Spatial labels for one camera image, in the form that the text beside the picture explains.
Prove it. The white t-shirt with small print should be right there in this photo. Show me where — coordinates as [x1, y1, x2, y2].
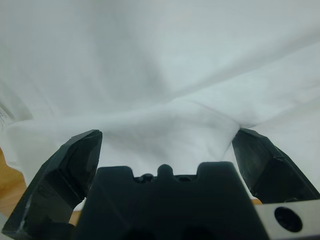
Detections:
[0, 0, 320, 218]

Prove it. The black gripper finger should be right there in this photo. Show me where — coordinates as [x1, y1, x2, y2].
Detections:
[4, 129, 103, 240]
[231, 128, 320, 205]

